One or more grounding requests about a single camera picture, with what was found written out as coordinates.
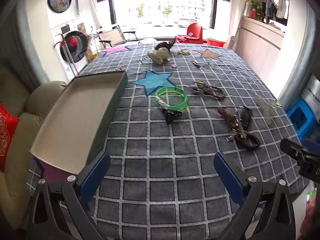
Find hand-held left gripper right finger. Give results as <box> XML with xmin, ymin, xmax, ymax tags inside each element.
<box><xmin>214</xmin><ymin>151</ymin><xmax>297</xmax><ymax>240</ymax></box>

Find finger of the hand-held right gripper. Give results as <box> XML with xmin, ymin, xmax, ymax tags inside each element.
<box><xmin>279</xmin><ymin>138</ymin><xmax>320</xmax><ymax>180</ymax></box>

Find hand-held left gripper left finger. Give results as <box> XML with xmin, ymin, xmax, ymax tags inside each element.
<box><xmin>27</xmin><ymin>151</ymin><xmax>112</xmax><ymax>240</ymax></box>

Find clear plastic hair clip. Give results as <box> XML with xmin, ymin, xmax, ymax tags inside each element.
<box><xmin>255</xmin><ymin>94</ymin><xmax>278</xmax><ymax>125</ymax></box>

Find grey cardboard box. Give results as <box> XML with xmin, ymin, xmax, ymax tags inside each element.
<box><xmin>29</xmin><ymin>70</ymin><xmax>128</xmax><ymax>178</ymax></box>

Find black silver hair clip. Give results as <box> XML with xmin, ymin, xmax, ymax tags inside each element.
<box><xmin>156</xmin><ymin>100</ymin><xmax>183</xmax><ymax>125</ymax></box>

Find green plastic bangle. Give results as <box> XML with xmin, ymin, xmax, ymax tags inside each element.
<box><xmin>155</xmin><ymin>86</ymin><xmax>189</xmax><ymax>111</ymax></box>

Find blue plastic stool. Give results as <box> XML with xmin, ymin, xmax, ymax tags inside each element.
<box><xmin>286</xmin><ymin>98</ymin><xmax>320</xmax><ymax>143</ymax></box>

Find black beaded headband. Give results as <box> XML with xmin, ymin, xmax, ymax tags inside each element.
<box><xmin>235</xmin><ymin>106</ymin><xmax>261</xmax><ymax>152</ymax></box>

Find white plastic bag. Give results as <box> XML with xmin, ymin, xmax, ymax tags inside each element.
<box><xmin>301</xmin><ymin>74</ymin><xmax>320</xmax><ymax>120</ymax></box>

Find grey checked star blanket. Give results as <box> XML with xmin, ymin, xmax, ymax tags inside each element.
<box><xmin>25</xmin><ymin>42</ymin><xmax>312</xmax><ymax>240</ymax></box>

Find red embroidered cushion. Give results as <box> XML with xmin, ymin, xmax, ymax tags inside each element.
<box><xmin>0</xmin><ymin>101</ymin><xmax>20</xmax><ymax>173</ymax></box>

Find beige sofa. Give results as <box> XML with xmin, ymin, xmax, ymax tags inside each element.
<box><xmin>0</xmin><ymin>66</ymin><xmax>67</xmax><ymax>230</ymax></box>

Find beige low cabinet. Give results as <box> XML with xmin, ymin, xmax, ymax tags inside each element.
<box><xmin>237</xmin><ymin>15</ymin><xmax>287</xmax><ymax>75</ymax></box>

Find white washing machine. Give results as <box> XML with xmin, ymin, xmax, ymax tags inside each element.
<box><xmin>50</xmin><ymin>20</ymin><xmax>89</xmax><ymax>77</ymax></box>

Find red bucket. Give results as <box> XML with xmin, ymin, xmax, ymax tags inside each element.
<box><xmin>207</xmin><ymin>37</ymin><xmax>227</xmax><ymax>47</ymax></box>

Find cream spotted hair bow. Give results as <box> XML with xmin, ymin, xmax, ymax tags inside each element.
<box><xmin>147</xmin><ymin>47</ymin><xmax>169</xmax><ymax>65</ymax></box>

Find beige folding chair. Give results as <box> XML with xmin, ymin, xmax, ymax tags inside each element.
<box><xmin>96</xmin><ymin>24</ymin><xmax>139</xmax><ymax>49</ymax></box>

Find dark patterned hair bow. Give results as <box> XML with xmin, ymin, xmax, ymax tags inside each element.
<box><xmin>154</xmin><ymin>39</ymin><xmax>176</xmax><ymax>52</ymax></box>

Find red plastic chair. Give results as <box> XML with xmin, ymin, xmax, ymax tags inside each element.
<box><xmin>175</xmin><ymin>22</ymin><xmax>207</xmax><ymax>45</ymax></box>

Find hanging clothes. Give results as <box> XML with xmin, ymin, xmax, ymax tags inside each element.
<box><xmin>261</xmin><ymin>0</ymin><xmax>290</xmax><ymax>20</ymax></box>

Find potted flower plant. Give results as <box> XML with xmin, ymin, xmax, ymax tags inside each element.
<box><xmin>246</xmin><ymin>0</ymin><xmax>264</xmax><ymax>20</ymax></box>

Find white tumble dryer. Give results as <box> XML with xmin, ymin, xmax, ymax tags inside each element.
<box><xmin>45</xmin><ymin>0</ymin><xmax>78</xmax><ymax>28</ymax></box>

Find red handled mop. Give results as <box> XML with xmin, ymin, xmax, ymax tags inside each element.
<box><xmin>52</xmin><ymin>34</ymin><xmax>82</xmax><ymax>77</ymax></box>

